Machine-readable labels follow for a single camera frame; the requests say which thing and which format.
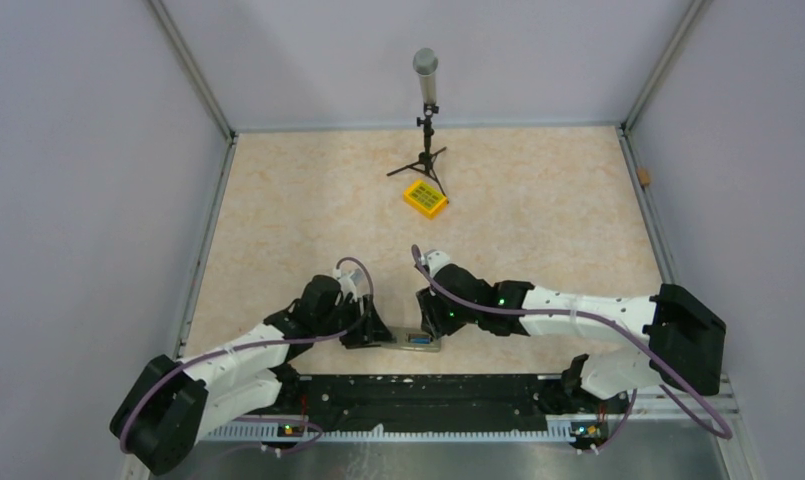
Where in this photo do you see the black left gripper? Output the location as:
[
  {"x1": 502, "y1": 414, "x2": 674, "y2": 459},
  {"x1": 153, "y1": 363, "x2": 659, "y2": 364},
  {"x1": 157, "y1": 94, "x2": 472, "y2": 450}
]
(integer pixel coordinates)
[{"x1": 314, "y1": 294, "x2": 395, "y2": 349}]

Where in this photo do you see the white remote control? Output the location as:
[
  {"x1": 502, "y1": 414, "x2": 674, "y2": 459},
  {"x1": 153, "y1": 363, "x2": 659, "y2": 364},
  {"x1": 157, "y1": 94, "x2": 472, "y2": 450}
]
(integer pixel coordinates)
[{"x1": 378, "y1": 327, "x2": 442, "y2": 353}]

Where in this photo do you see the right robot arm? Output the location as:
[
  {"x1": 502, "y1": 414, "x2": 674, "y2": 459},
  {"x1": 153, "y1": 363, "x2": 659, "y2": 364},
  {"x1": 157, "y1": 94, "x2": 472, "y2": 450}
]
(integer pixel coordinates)
[{"x1": 417, "y1": 262, "x2": 727, "y2": 412}]

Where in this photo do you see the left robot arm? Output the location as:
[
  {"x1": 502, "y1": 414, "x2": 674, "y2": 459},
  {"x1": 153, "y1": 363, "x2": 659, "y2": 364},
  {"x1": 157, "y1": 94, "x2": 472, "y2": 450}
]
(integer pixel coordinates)
[{"x1": 109, "y1": 268, "x2": 375, "y2": 475}]

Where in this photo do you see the yellow box with green grid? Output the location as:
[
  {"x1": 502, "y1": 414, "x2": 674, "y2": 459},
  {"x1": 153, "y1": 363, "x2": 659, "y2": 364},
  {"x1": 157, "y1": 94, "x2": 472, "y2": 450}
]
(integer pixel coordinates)
[{"x1": 403, "y1": 180, "x2": 449, "y2": 219}]

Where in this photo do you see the microphone on black tripod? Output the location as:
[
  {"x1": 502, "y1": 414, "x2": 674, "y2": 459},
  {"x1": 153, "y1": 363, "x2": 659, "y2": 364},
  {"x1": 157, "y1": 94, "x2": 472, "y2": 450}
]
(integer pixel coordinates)
[{"x1": 386, "y1": 47, "x2": 446, "y2": 196}]

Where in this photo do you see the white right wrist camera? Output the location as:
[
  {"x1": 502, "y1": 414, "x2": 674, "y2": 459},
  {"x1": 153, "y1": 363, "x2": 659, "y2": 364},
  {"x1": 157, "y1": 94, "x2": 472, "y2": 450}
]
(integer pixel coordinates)
[{"x1": 420, "y1": 250, "x2": 452, "y2": 276}]

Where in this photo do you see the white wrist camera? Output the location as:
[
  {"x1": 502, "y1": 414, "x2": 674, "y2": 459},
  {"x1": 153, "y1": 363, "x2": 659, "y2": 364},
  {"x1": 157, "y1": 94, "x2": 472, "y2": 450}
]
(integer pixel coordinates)
[
  {"x1": 420, "y1": 250, "x2": 452, "y2": 276},
  {"x1": 332, "y1": 268, "x2": 366, "y2": 301}
]

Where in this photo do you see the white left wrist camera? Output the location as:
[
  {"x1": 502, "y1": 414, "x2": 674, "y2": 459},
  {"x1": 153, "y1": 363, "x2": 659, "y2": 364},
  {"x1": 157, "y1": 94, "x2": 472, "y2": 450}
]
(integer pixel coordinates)
[{"x1": 332, "y1": 268, "x2": 366, "y2": 301}]

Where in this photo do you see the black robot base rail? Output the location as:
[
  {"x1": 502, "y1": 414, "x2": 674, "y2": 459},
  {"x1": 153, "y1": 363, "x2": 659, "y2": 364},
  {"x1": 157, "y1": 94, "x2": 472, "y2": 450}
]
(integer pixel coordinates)
[{"x1": 257, "y1": 374, "x2": 629, "y2": 433}]

